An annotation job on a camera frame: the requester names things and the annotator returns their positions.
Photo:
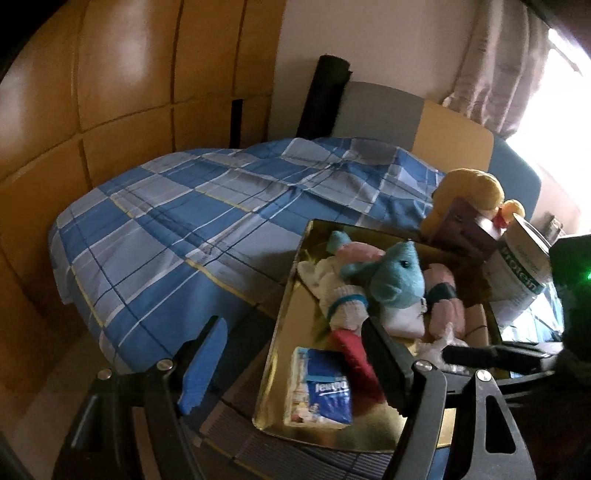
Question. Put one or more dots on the black rolled mat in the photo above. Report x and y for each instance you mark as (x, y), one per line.
(323, 97)

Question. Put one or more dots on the tissue pack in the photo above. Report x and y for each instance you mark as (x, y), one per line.
(318, 392)

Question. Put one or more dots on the padded bed headboard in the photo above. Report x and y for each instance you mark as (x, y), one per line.
(434, 124)

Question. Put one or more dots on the purple brown box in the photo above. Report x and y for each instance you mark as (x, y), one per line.
(466, 226)

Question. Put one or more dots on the blue plaid bed sheet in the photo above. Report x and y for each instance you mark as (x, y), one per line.
(221, 221)

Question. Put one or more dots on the window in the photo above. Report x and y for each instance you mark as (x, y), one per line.
(570, 78)

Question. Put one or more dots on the red soft item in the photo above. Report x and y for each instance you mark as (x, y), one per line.
(358, 360)

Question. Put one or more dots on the large yellow plush toy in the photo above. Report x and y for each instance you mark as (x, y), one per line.
(464, 191)

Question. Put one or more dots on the teal plush elephant pink dress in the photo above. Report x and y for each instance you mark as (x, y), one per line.
(392, 277)

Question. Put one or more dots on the gold box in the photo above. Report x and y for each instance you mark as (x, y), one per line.
(300, 323)

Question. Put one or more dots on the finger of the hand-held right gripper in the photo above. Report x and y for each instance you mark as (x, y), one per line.
(489, 356)

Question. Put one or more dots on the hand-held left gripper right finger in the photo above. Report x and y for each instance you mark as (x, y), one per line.
(388, 364)

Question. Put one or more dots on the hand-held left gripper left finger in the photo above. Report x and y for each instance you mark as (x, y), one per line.
(203, 369)

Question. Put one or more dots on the beige curtain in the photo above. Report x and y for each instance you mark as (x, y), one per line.
(501, 64)

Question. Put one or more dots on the pink soft item dark band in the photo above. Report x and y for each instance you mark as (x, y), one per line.
(443, 300)

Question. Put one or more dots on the white printed canister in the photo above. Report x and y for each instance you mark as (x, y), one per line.
(519, 272)

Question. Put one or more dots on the white socks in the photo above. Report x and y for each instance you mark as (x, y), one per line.
(337, 295)

